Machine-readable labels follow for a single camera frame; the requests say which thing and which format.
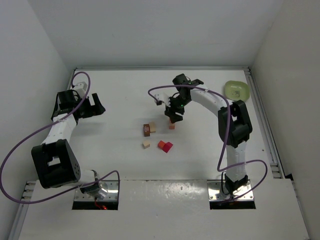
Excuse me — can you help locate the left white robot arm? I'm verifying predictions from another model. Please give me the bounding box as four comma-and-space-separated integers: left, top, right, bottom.
31, 90, 106, 189

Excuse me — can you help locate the natural wood long block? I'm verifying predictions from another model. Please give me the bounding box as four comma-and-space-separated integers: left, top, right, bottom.
148, 121, 156, 133

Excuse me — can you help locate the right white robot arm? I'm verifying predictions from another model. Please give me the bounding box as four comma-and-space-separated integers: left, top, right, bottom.
164, 73, 253, 194

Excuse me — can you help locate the magenta roof block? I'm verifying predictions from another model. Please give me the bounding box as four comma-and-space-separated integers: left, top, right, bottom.
162, 142, 173, 153

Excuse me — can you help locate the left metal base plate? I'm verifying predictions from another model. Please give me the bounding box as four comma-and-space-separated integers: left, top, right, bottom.
74, 180, 119, 202

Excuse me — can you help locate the red-orange cube block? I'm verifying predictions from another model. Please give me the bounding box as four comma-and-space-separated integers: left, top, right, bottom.
157, 140, 166, 149

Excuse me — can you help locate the green plastic bowl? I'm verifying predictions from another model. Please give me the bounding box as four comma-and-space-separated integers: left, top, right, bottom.
224, 80, 250, 102

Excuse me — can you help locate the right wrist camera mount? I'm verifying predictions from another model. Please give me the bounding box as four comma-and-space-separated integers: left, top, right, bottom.
154, 92, 171, 107

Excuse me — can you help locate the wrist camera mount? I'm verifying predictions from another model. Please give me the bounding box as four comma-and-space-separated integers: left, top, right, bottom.
72, 81, 88, 99
154, 92, 171, 107

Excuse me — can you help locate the metal base plate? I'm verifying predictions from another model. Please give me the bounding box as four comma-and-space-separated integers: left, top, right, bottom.
74, 180, 119, 202
207, 180, 255, 201

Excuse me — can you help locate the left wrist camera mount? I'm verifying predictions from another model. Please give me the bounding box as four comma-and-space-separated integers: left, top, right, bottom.
72, 81, 88, 99

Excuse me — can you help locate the natural wood cube block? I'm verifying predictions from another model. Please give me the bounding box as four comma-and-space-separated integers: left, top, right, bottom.
142, 140, 151, 149

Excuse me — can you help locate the purple cable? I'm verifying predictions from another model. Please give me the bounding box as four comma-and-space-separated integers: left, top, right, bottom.
147, 84, 268, 202
0, 71, 121, 205

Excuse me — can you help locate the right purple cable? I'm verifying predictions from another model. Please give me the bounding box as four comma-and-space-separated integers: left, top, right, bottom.
147, 84, 268, 202

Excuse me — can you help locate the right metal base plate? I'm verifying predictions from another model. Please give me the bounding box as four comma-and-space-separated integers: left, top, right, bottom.
207, 180, 255, 201

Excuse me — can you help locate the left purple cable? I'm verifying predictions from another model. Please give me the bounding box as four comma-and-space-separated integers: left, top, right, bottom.
0, 71, 121, 205

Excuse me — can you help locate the orange cube block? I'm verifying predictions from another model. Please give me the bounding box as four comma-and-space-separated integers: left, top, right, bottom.
169, 123, 175, 130

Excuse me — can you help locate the brown printed rectangular block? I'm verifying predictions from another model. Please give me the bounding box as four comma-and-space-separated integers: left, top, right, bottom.
143, 124, 151, 137

